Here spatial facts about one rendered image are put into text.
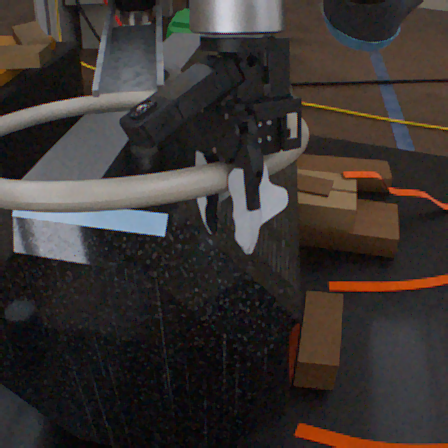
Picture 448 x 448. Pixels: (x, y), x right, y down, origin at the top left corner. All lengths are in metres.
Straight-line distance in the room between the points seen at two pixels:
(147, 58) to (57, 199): 0.64
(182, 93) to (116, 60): 0.65
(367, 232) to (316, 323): 0.55
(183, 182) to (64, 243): 0.52
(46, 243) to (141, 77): 0.35
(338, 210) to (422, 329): 0.54
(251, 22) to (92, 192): 0.21
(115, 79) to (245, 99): 0.56
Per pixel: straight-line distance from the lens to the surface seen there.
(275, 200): 0.55
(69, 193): 0.52
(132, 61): 1.12
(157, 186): 0.51
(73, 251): 1.00
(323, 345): 1.63
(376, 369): 1.76
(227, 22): 0.49
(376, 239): 2.11
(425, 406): 1.71
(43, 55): 1.79
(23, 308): 1.16
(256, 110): 0.52
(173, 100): 0.48
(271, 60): 0.54
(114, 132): 1.22
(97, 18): 4.36
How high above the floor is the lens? 1.35
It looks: 36 degrees down
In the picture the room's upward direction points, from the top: straight up
